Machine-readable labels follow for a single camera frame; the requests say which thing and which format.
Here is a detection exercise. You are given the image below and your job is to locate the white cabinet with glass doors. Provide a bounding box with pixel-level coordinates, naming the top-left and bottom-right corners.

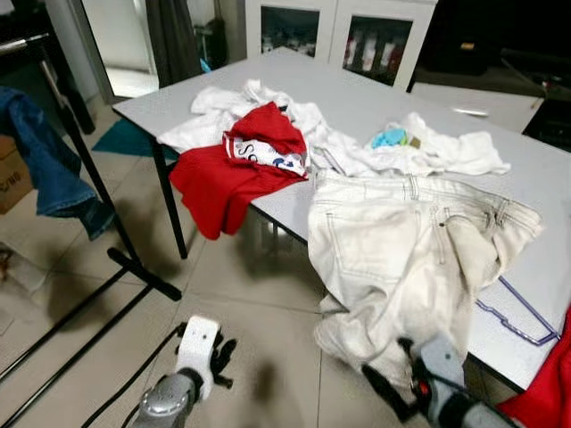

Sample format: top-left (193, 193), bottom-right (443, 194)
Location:
top-left (244, 0), bottom-right (440, 92)

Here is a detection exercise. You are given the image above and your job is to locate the clothes rack frame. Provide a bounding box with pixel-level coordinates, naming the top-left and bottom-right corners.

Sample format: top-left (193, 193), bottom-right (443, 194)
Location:
top-left (0, 31), bottom-right (184, 420)

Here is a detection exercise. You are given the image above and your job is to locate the glass balcony door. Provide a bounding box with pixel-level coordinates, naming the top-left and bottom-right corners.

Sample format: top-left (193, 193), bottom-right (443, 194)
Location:
top-left (80, 0), bottom-right (163, 99)

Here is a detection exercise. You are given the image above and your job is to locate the cream denim jacket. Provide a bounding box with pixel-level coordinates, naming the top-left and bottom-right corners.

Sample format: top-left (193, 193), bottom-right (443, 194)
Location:
top-left (307, 170), bottom-right (544, 394)

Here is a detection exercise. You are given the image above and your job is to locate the white long-sleeve shirt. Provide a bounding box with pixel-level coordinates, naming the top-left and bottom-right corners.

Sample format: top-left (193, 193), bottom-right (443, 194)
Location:
top-left (158, 78), bottom-right (377, 178)

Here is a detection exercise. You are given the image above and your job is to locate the black table leg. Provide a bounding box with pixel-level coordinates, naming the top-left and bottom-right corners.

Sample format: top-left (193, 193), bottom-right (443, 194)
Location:
top-left (150, 143), bottom-right (190, 261)

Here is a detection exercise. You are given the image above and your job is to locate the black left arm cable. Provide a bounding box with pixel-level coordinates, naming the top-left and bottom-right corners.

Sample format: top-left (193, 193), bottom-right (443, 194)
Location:
top-left (79, 325), bottom-right (186, 428)

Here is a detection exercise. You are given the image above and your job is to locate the teal floor mat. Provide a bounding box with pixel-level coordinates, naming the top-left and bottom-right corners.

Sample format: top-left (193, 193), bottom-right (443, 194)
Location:
top-left (91, 119), bottom-right (179, 163)

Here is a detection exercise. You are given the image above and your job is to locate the white drawer unit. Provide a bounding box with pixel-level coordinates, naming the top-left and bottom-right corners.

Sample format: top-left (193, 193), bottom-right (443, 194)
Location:
top-left (410, 82), bottom-right (547, 135)

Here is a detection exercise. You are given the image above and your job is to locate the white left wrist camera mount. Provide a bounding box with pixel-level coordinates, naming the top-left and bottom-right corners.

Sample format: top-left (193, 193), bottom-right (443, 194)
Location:
top-left (175, 314), bottom-right (222, 401)

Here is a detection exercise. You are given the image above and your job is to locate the red sweater with white band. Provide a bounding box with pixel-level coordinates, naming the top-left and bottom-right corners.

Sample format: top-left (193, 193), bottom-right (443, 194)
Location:
top-left (169, 100), bottom-right (310, 241)

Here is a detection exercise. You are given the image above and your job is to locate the dark grey curtain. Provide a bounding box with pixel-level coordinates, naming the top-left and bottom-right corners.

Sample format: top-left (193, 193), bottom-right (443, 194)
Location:
top-left (145, 0), bottom-right (204, 88)

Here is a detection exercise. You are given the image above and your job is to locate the tall black cabinet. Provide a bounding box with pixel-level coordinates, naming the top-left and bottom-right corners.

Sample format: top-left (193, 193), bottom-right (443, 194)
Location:
top-left (415, 0), bottom-right (571, 86)

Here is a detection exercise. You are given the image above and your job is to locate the red polo shirt plaid trim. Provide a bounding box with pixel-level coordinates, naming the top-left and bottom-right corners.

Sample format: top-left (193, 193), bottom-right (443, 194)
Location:
top-left (494, 307), bottom-right (571, 428)

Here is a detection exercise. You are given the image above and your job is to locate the black low TV bench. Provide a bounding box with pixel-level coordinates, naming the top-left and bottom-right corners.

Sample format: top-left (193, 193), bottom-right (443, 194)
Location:
top-left (500, 49), bottom-right (571, 152)

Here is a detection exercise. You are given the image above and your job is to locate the small cardboard box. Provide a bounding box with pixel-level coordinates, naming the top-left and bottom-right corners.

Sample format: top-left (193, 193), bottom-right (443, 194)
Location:
top-left (0, 134), bottom-right (36, 216)

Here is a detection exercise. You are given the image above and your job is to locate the purple plastic clothes hanger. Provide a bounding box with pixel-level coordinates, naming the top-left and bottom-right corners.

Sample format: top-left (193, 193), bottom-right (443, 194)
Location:
top-left (475, 276), bottom-right (564, 348)

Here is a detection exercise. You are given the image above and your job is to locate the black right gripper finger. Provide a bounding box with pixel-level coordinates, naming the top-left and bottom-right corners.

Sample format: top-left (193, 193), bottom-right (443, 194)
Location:
top-left (360, 364), bottom-right (420, 424)

